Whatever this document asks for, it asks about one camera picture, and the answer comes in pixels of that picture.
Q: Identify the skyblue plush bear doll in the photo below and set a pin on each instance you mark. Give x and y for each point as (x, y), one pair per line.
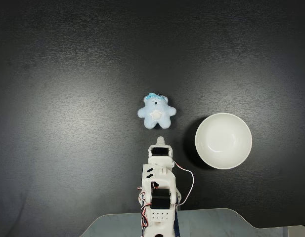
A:
(157, 111)

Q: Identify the white ceramic bowl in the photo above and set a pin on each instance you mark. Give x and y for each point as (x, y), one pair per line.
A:
(223, 140)

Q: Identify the blue table clamp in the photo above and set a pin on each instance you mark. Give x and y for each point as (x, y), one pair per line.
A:
(177, 222)

